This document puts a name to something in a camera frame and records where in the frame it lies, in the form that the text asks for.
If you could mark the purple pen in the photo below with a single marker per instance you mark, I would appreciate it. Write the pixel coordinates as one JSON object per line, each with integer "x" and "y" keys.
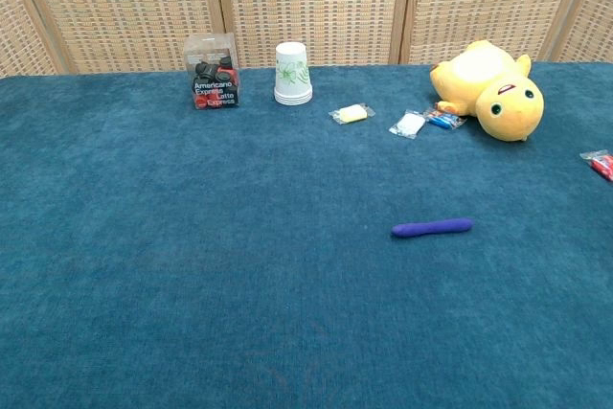
{"x": 431, "y": 228}

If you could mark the white blue candy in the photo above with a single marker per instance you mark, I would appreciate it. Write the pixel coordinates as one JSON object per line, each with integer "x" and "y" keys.
{"x": 408, "y": 123}

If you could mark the colourful candy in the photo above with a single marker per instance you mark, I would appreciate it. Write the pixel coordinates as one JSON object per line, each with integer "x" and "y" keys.
{"x": 443, "y": 118}

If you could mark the red candy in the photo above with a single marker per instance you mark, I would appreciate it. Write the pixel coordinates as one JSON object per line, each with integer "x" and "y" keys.
{"x": 601, "y": 163}

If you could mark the white wrapped candy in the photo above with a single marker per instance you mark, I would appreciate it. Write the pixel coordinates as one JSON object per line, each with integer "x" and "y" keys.
{"x": 351, "y": 113}

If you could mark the white paper cup stack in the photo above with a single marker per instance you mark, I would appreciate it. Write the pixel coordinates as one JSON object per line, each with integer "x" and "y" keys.
{"x": 292, "y": 74}

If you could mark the blue table cloth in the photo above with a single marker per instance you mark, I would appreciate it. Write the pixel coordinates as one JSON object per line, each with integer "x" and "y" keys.
{"x": 191, "y": 246}

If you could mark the clear coffee capsule box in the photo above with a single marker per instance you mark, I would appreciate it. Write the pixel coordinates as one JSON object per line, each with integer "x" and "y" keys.
{"x": 214, "y": 78}

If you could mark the woven bamboo folding screen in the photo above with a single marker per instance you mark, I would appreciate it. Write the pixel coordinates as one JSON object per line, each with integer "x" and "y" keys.
{"x": 311, "y": 2}

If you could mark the yellow plush duck toy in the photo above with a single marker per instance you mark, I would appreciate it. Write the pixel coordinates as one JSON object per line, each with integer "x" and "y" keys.
{"x": 498, "y": 88}

